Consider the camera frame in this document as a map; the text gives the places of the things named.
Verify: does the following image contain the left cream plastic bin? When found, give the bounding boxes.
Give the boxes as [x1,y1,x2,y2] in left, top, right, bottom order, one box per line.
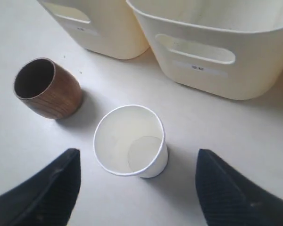
[39,0,150,60]

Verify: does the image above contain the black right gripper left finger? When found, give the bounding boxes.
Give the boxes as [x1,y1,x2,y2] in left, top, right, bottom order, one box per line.
[0,148,81,226]

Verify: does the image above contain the cream plastic bin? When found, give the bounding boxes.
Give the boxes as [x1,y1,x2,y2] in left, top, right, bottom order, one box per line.
[127,0,283,100]
[39,0,150,60]

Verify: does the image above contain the brown wooden cup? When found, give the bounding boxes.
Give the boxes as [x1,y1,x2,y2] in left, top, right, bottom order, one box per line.
[13,57,83,120]

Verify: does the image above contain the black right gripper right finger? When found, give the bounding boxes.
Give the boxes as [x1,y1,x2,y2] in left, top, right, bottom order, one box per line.
[196,149,283,226]

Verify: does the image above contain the white paper cup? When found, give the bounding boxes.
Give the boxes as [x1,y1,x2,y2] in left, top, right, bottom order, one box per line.
[93,105,168,178]

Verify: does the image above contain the middle cream plastic bin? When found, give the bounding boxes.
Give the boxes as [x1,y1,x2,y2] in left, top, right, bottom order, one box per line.
[127,0,283,100]

